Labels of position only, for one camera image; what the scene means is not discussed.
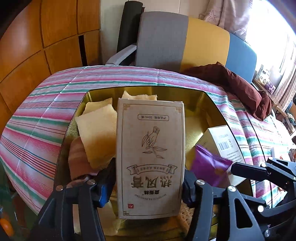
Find purple sachet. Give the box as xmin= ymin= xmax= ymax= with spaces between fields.
xmin=190 ymin=145 xmax=232 ymax=188

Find pale blue yellow sock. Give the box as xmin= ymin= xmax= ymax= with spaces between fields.
xmin=97 ymin=201 xmax=121 ymax=236

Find small white box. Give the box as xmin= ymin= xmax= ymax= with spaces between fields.
xmin=198 ymin=124 xmax=247 ymax=187

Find pink striped towel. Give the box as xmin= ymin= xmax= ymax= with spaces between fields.
xmin=68 ymin=137 xmax=98 ymax=181

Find cream tea box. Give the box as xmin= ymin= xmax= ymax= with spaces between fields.
xmin=116 ymin=98 xmax=185 ymax=219

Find yellow sponge block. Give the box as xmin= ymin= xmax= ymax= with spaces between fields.
xmin=121 ymin=90 xmax=158 ymax=101
xmin=83 ymin=97 xmax=112 ymax=114

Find gold tin tray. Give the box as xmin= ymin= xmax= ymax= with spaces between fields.
xmin=55 ymin=86 xmax=225 ymax=233

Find striped tablecloth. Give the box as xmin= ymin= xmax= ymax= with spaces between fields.
xmin=1 ymin=66 xmax=295 ymax=213

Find wooden side desk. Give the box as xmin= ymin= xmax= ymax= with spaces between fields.
xmin=253 ymin=78 xmax=296 ymax=137

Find dark red cloth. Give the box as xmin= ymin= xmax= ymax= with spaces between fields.
xmin=182 ymin=62 xmax=272 ymax=121

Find grey yellow blue armchair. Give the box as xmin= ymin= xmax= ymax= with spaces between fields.
xmin=107 ymin=11 xmax=257 ymax=82

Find black rolled mat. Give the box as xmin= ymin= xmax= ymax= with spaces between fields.
xmin=116 ymin=1 xmax=144 ymax=53

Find pink patterned curtain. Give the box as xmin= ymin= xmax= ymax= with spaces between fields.
xmin=200 ymin=0 xmax=253 ymax=41

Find wooden wardrobe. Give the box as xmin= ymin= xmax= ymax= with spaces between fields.
xmin=1 ymin=1 xmax=101 ymax=128

